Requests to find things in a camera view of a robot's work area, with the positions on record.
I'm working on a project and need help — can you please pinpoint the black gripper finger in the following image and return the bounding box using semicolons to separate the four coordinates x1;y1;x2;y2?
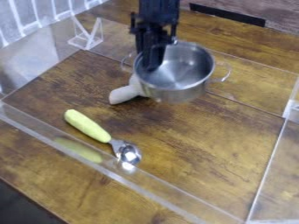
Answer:
142;35;166;71
134;31;144;54

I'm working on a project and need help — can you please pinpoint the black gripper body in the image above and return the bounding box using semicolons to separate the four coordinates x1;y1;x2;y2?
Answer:
129;0;180;44

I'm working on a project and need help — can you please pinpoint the silver pot with handles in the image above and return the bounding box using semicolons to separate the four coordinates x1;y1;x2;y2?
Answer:
120;41;232;103

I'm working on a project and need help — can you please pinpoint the red and white mushroom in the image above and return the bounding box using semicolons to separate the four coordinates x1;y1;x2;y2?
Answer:
108;74;145;105

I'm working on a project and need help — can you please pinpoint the black strip on table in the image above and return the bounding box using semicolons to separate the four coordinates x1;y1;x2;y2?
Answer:
189;3;266;27

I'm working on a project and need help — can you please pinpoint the clear acrylic triangle bracket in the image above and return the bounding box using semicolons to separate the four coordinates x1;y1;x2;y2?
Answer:
68;17;104;50

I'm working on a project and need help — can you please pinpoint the spoon with yellow handle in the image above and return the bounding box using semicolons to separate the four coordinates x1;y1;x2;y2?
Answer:
62;109;142;165

